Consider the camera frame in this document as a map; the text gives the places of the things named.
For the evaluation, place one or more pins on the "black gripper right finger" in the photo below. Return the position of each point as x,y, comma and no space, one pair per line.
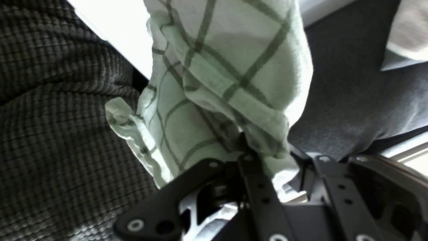
370,196

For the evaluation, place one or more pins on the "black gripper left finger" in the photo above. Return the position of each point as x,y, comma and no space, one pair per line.
188,196

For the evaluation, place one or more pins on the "white green-checked towel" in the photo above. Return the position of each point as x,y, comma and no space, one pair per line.
223,89

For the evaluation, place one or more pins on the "dark blue sofa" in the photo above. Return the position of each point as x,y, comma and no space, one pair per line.
356,89

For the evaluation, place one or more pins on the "dark textured cushion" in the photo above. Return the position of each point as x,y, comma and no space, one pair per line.
54,134

